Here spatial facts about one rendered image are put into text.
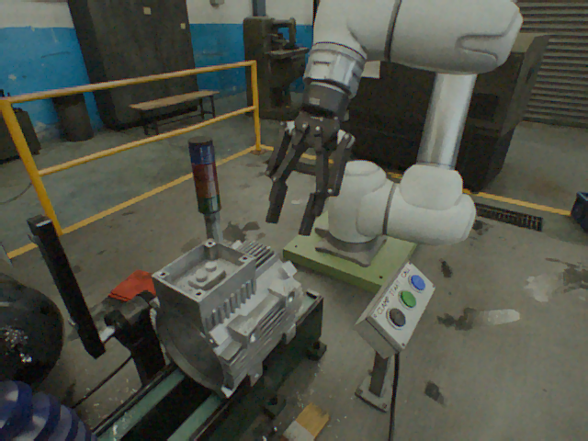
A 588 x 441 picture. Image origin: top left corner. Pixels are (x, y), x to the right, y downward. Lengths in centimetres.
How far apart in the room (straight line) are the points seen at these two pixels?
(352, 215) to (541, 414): 59
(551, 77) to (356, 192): 607
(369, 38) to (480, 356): 72
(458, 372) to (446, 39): 67
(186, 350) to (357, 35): 59
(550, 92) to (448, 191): 600
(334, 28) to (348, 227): 58
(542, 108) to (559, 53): 79
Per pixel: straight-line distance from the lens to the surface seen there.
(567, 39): 685
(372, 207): 97
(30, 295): 68
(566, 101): 694
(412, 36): 57
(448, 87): 102
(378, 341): 58
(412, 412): 82
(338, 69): 57
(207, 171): 88
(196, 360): 69
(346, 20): 59
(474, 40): 57
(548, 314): 115
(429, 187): 96
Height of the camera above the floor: 147
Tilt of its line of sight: 31 degrees down
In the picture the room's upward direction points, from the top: straight up
